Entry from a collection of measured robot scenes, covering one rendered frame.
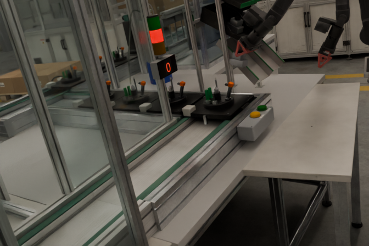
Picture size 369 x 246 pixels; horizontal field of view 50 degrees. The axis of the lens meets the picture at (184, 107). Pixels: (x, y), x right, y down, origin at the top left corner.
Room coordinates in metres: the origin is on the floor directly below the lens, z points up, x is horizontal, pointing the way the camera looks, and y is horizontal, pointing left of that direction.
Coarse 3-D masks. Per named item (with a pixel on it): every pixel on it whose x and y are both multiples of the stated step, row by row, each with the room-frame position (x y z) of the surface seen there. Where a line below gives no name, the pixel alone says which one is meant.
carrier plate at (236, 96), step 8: (240, 96) 1.71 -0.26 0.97; (248, 96) 1.68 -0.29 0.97; (200, 104) 1.70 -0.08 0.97; (232, 104) 1.62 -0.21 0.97; (240, 104) 1.60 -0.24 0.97; (192, 112) 1.62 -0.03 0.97; (200, 112) 1.61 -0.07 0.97; (208, 112) 1.59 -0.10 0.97; (216, 112) 1.57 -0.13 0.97; (224, 112) 1.55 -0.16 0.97; (232, 112) 1.53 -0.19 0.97
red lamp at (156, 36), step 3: (156, 30) 1.56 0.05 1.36; (159, 30) 1.57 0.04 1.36; (150, 33) 1.57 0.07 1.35; (153, 33) 1.57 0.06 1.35; (156, 33) 1.56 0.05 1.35; (159, 33) 1.57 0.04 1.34; (162, 33) 1.58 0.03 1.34; (150, 36) 1.58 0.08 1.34; (153, 36) 1.57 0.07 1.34; (156, 36) 1.56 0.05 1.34; (159, 36) 1.57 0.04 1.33; (162, 36) 1.58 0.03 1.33; (153, 39) 1.57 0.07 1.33; (156, 39) 1.56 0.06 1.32; (159, 39) 1.57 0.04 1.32; (162, 39) 1.57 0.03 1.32; (153, 42) 1.57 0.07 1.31; (156, 42) 1.56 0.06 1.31
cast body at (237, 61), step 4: (240, 52) 1.71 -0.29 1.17; (232, 56) 1.73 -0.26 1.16; (240, 56) 1.70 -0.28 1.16; (244, 56) 1.72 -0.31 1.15; (232, 60) 1.73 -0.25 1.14; (236, 60) 1.71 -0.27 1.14; (240, 60) 1.70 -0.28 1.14; (244, 60) 1.70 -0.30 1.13; (232, 64) 1.72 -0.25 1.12; (236, 64) 1.71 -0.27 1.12; (240, 64) 1.70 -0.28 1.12; (244, 64) 1.70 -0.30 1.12
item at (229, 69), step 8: (184, 0) 1.95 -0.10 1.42; (216, 0) 1.85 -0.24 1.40; (216, 8) 1.85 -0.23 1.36; (192, 24) 1.95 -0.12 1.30; (192, 32) 1.94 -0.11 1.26; (224, 32) 1.85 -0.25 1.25; (192, 40) 1.95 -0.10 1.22; (224, 40) 1.84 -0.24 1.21; (192, 48) 1.95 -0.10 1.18; (224, 48) 1.85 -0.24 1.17; (224, 56) 1.85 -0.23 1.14; (200, 72) 1.96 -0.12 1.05; (232, 72) 2.21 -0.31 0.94; (200, 80) 1.94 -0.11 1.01; (232, 80) 2.20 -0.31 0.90; (200, 88) 1.95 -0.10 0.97; (232, 88) 1.84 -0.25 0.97
